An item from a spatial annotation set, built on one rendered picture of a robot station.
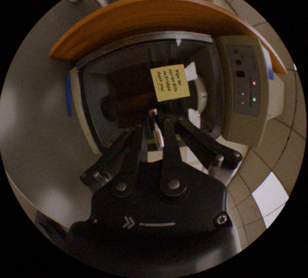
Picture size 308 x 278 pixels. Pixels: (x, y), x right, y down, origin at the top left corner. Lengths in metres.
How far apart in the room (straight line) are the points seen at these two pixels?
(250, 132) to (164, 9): 0.38
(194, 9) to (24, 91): 0.42
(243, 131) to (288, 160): 1.32
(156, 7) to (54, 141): 0.40
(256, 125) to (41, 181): 0.55
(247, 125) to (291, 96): 1.20
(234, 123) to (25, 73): 0.56
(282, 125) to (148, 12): 1.51
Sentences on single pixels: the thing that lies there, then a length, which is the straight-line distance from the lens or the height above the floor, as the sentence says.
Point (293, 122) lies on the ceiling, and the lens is 1.46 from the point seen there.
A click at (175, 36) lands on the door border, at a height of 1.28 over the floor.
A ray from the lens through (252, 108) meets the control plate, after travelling 0.29.
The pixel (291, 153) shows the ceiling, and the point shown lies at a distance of 1.54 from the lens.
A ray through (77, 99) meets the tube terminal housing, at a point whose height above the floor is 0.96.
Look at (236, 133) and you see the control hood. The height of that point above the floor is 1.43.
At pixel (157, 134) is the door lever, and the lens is 0.17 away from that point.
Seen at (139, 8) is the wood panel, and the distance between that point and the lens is 0.25.
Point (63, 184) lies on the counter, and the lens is 0.31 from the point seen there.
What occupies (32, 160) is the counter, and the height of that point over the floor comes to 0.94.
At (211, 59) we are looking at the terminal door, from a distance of 0.27.
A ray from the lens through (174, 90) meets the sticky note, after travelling 0.21.
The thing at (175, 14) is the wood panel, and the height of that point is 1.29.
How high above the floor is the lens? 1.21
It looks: 5 degrees down
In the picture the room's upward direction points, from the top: 82 degrees clockwise
